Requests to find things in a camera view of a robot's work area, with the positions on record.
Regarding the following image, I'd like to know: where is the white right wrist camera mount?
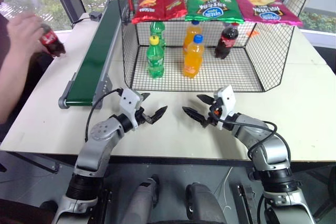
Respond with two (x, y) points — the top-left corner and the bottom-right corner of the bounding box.
(213, 85), (236, 131)

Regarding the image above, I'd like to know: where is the green conveyor belt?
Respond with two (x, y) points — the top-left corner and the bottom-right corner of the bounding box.
(58, 0), (124, 110)

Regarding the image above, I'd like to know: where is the black table frame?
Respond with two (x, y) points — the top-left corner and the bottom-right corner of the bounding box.
(5, 150), (336, 175)

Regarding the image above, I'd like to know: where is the person's hand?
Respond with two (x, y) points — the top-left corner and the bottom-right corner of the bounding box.
(7, 15), (50, 55)

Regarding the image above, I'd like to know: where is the black wire mesh shelf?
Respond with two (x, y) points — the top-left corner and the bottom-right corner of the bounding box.
(113, 0), (320, 93)

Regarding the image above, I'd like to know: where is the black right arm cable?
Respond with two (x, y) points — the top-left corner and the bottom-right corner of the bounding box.
(219, 119), (293, 173)

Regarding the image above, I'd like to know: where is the thin white cable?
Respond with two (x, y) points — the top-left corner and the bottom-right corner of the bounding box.
(219, 166), (235, 210)

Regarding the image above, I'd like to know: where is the black power adapter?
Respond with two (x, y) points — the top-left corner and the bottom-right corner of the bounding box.
(88, 11), (103, 22)

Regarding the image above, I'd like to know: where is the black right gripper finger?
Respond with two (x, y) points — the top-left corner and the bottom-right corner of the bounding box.
(182, 106), (210, 128)
(196, 94), (216, 105)

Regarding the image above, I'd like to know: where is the green chips bag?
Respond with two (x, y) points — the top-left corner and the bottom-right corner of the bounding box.
(184, 0), (245, 24)

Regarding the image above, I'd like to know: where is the cola bottle red label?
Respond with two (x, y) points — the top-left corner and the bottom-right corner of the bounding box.
(38, 23), (67, 58)

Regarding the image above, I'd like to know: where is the white cup black lid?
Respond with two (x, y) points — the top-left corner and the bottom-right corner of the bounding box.
(284, 0), (317, 23)

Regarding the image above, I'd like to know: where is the red chips bag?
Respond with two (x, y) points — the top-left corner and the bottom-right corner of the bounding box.
(131, 0), (188, 25)

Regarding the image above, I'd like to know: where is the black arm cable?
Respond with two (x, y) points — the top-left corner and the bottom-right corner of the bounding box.
(219, 119), (293, 173)
(84, 88), (124, 143)

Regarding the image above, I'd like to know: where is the pink chips bag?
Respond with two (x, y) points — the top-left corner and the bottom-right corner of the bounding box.
(233, 0), (304, 27)

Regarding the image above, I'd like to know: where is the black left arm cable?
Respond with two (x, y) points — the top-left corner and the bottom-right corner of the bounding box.
(84, 88), (124, 143)

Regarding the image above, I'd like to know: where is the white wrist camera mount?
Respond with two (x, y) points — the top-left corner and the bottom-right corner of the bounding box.
(119, 88), (143, 132)
(213, 85), (236, 131)

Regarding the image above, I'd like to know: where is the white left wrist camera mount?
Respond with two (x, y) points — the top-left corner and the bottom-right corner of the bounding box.
(119, 88), (143, 132)

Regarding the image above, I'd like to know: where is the orange soda bottle blue cap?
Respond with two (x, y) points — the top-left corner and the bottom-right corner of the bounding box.
(182, 20), (203, 51)
(183, 34), (205, 79)

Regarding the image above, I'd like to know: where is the green soda bottle yellow cap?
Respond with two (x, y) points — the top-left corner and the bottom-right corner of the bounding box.
(146, 36), (166, 79)

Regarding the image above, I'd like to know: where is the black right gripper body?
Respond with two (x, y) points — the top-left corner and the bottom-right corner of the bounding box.
(201, 101), (224, 129)

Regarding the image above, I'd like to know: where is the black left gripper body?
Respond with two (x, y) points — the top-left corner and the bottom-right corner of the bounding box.
(135, 107), (155, 125)

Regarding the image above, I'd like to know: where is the black adapter cable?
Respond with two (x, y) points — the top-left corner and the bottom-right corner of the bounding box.
(70, 17), (91, 29)

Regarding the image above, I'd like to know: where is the cola bottle red cap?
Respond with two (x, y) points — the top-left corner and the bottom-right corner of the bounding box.
(214, 22), (240, 60)

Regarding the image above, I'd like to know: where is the dark grey rounded shape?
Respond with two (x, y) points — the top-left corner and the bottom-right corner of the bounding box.
(184, 182), (227, 224)

